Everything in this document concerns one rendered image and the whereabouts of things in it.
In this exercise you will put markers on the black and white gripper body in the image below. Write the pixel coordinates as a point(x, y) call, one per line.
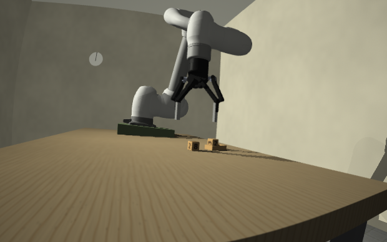
point(198, 68)

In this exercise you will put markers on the tan wooden cube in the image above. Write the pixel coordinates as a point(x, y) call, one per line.
point(212, 142)
point(193, 145)

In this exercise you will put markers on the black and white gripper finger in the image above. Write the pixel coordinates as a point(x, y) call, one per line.
point(213, 79)
point(177, 96)

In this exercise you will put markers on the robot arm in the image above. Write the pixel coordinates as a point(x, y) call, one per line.
point(200, 35)

